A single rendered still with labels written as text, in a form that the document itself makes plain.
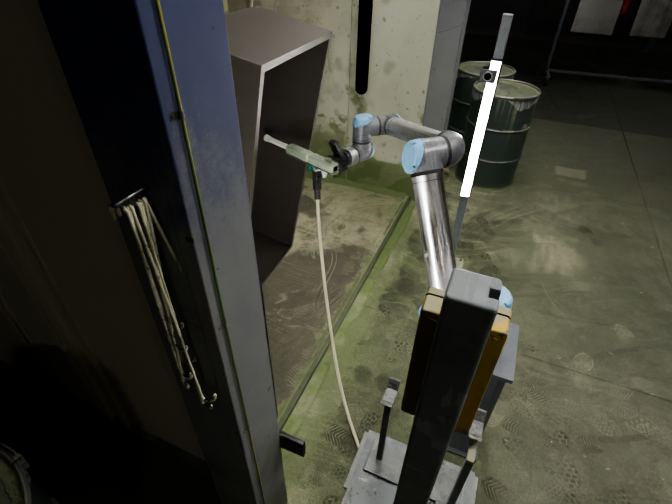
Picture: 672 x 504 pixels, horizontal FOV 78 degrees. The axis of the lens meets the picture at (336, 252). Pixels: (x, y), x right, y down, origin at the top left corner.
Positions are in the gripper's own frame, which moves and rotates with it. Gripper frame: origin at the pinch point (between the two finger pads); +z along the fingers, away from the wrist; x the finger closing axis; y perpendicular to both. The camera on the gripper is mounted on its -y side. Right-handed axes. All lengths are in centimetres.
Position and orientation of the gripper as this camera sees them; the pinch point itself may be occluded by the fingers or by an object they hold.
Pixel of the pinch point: (314, 167)
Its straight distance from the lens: 188.5
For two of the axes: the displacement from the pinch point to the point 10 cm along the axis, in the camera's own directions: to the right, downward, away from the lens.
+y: -0.2, 8.0, 6.0
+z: -7.0, 4.2, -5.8
